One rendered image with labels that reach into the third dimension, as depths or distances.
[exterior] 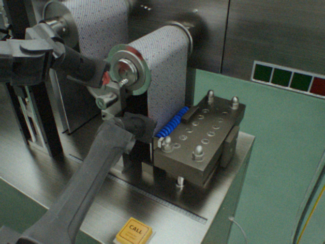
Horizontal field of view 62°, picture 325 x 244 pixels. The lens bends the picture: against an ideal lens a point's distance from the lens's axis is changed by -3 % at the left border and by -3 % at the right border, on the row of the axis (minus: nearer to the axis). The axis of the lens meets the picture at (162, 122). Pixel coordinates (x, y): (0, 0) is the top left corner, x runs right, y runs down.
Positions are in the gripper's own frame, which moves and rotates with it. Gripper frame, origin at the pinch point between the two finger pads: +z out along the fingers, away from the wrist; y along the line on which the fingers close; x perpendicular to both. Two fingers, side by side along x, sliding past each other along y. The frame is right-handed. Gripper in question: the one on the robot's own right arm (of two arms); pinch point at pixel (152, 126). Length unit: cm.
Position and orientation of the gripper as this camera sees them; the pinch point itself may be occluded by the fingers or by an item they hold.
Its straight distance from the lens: 84.7
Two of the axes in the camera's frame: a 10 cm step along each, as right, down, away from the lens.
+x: 2.5, -9.6, -1.4
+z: 4.4, -0.2, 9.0
